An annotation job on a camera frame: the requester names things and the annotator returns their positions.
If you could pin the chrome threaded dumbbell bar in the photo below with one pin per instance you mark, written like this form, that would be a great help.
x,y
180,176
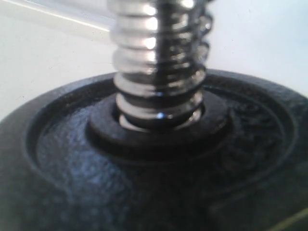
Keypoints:
x,y
160,61

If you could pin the black weight plate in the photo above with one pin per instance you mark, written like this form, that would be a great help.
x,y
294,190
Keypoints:
x,y
67,165

